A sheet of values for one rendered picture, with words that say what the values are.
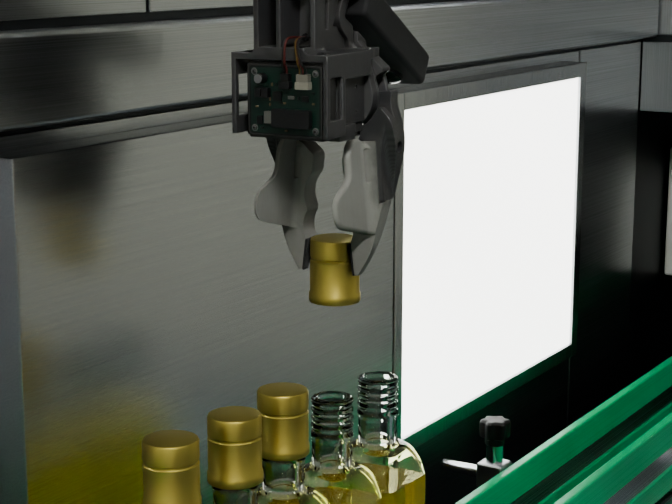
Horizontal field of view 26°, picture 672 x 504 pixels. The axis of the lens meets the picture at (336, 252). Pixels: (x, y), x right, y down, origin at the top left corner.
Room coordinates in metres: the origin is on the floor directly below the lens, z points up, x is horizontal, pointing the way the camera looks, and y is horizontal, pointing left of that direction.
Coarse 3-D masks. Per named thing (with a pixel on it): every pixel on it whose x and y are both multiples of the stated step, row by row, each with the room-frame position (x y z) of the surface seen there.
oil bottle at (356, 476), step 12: (312, 468) 0.96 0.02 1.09; (348, 468) 0.96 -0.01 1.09; (360, 468) 0.96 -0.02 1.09; (312, 480) 0.95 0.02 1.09; (324, 480) 0.94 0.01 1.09; (336, 480) 0.94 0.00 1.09; (348, 480) 0.95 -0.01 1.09; (360, 480) 0.95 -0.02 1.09; (372, 480) 0.96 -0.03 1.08; (324, 492) 0.94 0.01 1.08; (336, 492) 0.94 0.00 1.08; (348, 492) 0.94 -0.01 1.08; (360, 492) 0.95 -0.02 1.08; (372, 492) 0.96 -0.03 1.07
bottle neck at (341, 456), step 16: (320, 400) 0.96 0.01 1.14; (336, 400) 0.98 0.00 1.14; (352, 400) 0.96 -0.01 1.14; (320, 416) 0.95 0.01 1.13; (336, 416) 0.95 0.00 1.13; (352, 416) 0.96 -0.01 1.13; (320, 432) 0.95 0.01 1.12; (336, 432) 0.95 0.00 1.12; (352, 432) 0.96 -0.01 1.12; (320, 448) 0.95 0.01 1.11; (336, 448) 0.95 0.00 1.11; (320, 464) 0.95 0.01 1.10; (336, 464) 0.95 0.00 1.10
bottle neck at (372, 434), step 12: (372, 372) 1.02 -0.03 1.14; (384, 372) 1.02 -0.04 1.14; (360, 384) 1.01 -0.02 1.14; (372, 384) 1.00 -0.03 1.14; (384, 384) 1.00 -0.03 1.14; (396, 384) 1.01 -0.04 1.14; (360, 396) 1.01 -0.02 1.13; (372, 396) 1.00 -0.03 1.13; (384, 396) 1.00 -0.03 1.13; (396, 396) 1.01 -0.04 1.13; (360, 408) 1.01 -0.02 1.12; (372, 408) 1.00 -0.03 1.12; (384, 408) 1.00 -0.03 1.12; (396, 408) 1.01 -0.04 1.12; (360, 420) 1.01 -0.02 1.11; (372, 420) 1.00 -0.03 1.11; (384, 420) 1.00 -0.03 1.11; (396, 420) 1.01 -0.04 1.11; (360, 432) 1.01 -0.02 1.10; (372, 432) 1.00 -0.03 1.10; (384, 432) 1.00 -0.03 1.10; (396, 432) 1.01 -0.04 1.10; (372, 444) 1.00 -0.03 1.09; (384, 444) 1.00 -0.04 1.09
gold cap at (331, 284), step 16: (320, 240) 0.96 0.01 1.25; (336, 240) 0.96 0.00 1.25; (320, 256) 0.96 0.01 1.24; (336, 256) 0.95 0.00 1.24; (320, 272) 0.96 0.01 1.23; (336, 272) 0.95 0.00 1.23; (320, 288) 0.96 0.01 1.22; (336, 288) 0.95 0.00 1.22; (352, 288) 0.96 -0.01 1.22; (320, 304) 0.96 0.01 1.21; (336, 304) 0.95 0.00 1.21; (352, 304) 0.96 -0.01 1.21
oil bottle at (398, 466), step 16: (352, 448) 1.01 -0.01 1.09; (368, 448) 1.00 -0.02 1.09; (384, 448) 1.00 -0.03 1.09; (400, 448) 1.00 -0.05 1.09; (368, 464) 0.99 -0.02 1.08; (384, 464) 0.99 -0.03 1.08; (400, 464) 0.99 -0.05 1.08; (416, 464) 1.01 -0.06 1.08; (384, 480) 0.98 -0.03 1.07; (400, 480) 0.99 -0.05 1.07; (416, 480) 1.01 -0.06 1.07; (384, 496) 0.98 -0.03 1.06; (400, 496) 0.99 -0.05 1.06; (416, 496) 1.01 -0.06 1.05
